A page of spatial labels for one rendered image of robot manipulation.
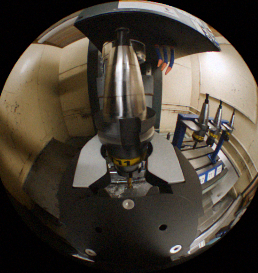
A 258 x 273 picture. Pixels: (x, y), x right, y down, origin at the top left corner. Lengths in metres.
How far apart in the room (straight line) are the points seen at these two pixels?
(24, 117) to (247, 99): 2.03
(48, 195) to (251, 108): 1.86
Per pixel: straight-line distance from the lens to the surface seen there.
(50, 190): 0.93
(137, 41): 0.34
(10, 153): 1.02
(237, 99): 1.06
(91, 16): 0.28
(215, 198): 0.91
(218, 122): 0.41
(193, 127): 0.28
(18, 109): 1.08
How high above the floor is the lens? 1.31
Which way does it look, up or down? 32 degrees down
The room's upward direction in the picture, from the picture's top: 2 degrees counter-clockwise
